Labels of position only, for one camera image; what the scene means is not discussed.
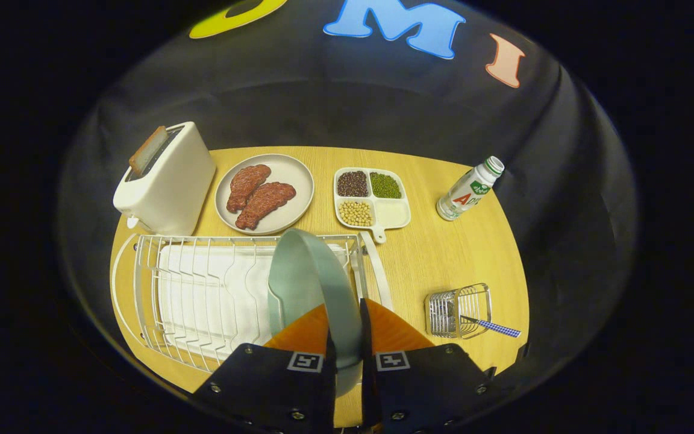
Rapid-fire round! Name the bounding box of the white wire dish rack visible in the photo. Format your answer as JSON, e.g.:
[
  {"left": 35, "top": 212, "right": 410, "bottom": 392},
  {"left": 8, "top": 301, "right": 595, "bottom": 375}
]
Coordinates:
[{"left": 110, "top": 231, "right": 394, "bottom": 374}]

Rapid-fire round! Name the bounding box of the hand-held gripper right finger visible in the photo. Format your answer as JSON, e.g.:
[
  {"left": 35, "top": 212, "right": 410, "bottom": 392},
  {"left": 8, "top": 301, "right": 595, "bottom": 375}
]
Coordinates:
[{"left": 358, "top": 298, "right": 501, "bottom": 434}]

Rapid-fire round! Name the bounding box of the brown steak piece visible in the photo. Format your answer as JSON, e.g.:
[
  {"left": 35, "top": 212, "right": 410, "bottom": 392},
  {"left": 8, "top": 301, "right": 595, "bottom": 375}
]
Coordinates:
[
  {"left": 235, "top": 182, "right": 297, "bottom": 231},
  {"left": 227, "top": 164, "right": 272, "bottom": 213}
]

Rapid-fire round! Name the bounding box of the pile of green beans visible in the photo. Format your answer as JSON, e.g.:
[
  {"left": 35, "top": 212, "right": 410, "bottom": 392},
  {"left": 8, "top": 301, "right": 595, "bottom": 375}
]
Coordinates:
[{"left": 370, "top": 172, "right": 402, "bottom": 199}]

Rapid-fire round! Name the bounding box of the white divided dish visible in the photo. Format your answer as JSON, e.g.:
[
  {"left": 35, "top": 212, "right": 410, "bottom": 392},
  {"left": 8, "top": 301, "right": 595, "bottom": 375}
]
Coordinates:
[{"left": 333, "top": 167, "right": 412, "bottom": 244}]

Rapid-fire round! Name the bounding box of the pile of dark beans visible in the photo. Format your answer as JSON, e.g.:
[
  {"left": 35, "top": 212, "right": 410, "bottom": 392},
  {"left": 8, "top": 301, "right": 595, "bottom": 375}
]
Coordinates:
[{"left": 337, "top": 171, "right": 370, "bottom": 198}]

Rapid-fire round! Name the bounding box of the pale green plate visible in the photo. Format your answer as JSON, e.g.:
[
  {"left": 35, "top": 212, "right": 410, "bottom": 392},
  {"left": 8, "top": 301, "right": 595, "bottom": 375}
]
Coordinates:
[{"left": 267, "top": 228, "right": 364, "bottom": 398}]

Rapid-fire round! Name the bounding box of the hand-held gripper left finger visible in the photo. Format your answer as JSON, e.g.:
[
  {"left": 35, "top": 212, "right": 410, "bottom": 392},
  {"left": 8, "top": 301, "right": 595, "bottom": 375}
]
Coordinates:
[{"left": 192, "top": 303, "right": 339, "bottom": 434}]

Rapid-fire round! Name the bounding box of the brown toast slice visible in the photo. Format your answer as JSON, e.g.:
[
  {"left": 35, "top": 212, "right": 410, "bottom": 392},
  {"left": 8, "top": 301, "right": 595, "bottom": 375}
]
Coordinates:
[{"left": 128, "top": 125, "right": 168, "bottom": 176}]

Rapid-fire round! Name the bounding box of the checked handle spoon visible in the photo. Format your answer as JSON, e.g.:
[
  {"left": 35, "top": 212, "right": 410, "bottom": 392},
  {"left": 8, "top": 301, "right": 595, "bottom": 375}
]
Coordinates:
[{"left": 460, "top": 315, "right": 522, "bottom": 338}]

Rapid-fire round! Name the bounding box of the metal wire basket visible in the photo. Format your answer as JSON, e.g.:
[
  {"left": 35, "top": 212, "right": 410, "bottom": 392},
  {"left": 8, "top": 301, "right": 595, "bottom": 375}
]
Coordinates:
[{"left": 424, "top": 283, "right": 493, "bottom": 340}]

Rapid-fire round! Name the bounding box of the white toaster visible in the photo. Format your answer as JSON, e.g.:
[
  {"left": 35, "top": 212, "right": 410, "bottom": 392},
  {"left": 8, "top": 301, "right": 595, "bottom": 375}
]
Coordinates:
[{"left": 113, "top": 122, "right": 217, "bottom": 236}]

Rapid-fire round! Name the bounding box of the white drain tray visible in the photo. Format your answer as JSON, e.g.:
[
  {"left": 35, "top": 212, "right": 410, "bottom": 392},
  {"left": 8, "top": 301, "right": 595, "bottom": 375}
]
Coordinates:
[{"left": 157, "top": 243, "right": 348, "bottom": 362}]

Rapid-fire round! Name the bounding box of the pile of yellow soybeans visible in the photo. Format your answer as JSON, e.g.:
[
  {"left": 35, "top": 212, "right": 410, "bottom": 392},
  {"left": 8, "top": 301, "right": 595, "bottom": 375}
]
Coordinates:
[{"left": 338, "top": 200, "right": 374, "bottom": 227}]

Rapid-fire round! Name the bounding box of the white drink bottle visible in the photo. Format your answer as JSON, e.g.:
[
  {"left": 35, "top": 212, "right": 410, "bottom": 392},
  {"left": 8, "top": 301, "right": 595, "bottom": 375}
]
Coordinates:
[{"left": 436, "top": 156, "right": 505, "bottom": 222}]

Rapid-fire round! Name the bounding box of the beige round plate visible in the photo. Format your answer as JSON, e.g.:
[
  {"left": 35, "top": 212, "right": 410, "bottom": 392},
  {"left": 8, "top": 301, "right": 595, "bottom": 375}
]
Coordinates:
[{"left": 214, "top": 154, "right": 315, "bottom": 236}]

